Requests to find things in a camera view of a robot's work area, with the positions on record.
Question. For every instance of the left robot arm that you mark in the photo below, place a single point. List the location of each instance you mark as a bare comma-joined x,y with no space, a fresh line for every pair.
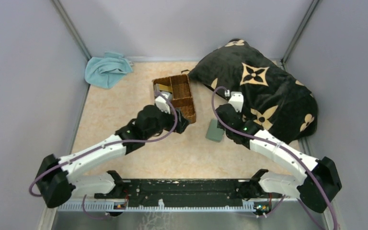
59,179

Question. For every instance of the black floral pillow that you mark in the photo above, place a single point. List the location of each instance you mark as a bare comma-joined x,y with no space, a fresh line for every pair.
273,99

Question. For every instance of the brown woven divided basket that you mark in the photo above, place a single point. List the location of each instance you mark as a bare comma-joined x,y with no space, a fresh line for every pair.
182,94

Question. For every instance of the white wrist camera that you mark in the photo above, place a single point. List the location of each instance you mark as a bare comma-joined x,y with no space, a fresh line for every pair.
162,100
236,99

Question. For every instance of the green leather card holder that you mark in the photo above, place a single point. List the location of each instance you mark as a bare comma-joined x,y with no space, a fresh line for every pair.
214,133

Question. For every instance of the light blue cloth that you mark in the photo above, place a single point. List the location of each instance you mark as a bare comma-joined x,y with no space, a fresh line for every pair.
105,72

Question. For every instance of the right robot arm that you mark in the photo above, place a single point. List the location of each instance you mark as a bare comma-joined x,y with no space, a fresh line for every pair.
315,182

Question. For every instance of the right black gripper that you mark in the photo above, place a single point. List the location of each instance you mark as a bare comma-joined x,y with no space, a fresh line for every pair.
219,125

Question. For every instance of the gold card stack in basket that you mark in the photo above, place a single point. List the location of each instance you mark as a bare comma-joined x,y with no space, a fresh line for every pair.
162,88

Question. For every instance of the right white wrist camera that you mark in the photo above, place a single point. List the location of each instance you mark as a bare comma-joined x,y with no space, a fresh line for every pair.
236,99

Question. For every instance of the aluminium frame rail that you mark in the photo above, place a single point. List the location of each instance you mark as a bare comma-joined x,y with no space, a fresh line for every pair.
209,202

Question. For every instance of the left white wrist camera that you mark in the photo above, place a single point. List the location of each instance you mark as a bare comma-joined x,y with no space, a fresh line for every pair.
162,100

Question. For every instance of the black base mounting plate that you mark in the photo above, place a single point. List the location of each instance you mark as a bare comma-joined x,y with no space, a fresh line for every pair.
239,188

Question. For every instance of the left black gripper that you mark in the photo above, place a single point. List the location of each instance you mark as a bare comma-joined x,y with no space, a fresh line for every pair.
182,123

